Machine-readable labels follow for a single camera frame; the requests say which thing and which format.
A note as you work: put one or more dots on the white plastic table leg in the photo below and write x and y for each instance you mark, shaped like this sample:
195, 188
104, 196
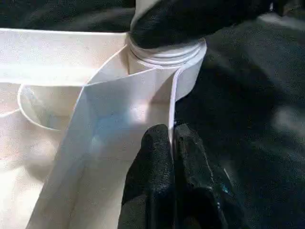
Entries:
166, 56

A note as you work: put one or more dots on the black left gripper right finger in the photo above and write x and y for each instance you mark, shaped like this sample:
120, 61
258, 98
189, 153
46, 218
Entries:
197, 186

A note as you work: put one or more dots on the black plastic mat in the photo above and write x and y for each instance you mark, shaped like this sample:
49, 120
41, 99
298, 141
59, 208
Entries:
250, 119

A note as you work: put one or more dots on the white plastic table top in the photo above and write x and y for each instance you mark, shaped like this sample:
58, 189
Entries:
47, 119

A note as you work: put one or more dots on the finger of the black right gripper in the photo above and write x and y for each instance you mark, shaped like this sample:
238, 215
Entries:
190, 21

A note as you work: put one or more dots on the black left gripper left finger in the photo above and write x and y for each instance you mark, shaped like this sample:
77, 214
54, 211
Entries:
152, 181

